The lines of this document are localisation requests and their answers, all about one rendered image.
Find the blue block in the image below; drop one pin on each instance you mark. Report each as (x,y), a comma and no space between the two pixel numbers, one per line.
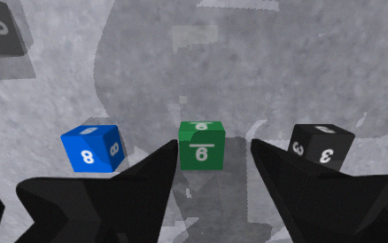
(94,148)

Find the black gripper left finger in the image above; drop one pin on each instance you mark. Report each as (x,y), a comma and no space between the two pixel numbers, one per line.
(134,201)

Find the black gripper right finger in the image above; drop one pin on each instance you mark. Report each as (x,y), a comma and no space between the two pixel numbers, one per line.
(319,204)

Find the green block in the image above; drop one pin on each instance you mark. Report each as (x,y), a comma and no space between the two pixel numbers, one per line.
(201,145)

